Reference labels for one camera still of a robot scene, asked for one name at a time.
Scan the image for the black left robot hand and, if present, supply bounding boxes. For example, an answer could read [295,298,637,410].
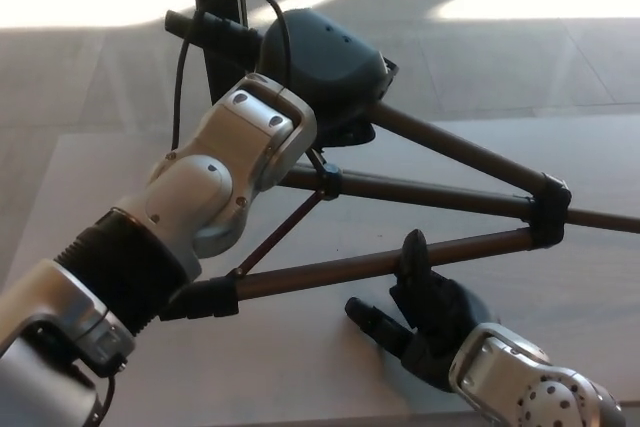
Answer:
[259,7,401,149]

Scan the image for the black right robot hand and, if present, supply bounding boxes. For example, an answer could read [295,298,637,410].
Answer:
[344,228,494,394]

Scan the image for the bronze camera tripod black joints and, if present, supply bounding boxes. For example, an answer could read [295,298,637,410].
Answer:
[159,8,640,323]

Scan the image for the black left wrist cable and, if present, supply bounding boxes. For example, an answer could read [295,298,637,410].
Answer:
[168,0,294,156]

